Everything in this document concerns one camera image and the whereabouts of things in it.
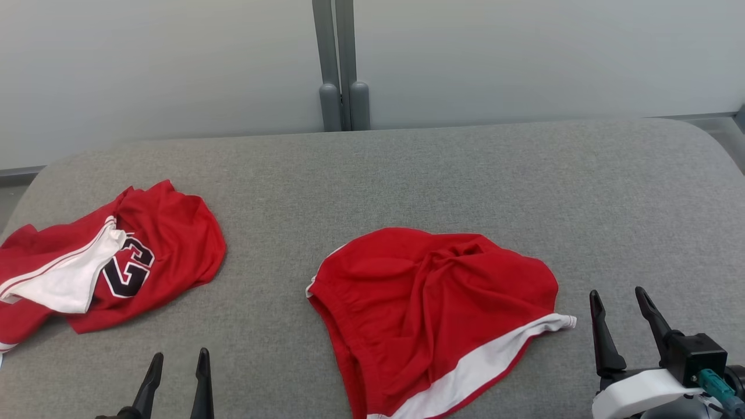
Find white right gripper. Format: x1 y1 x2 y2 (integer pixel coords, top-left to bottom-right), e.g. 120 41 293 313
589 286 705 419

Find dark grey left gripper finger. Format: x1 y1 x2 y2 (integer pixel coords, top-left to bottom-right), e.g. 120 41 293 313
131 352 164 419
190 347 215 419

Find red number 23 basketball jersey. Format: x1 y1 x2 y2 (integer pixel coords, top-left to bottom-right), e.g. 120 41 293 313
0 180 227 354

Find red shorts with white trim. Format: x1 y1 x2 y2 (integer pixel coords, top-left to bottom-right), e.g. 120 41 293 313
306 227 577 419

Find teal plug right camera cable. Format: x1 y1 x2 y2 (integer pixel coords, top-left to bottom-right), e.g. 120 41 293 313
696 368 745 419

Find grey partition post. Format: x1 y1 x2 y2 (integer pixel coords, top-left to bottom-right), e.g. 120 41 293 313
313 0 342 132

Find grey metal frame legs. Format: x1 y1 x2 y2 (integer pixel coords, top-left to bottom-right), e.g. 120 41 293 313
335 0 371 131

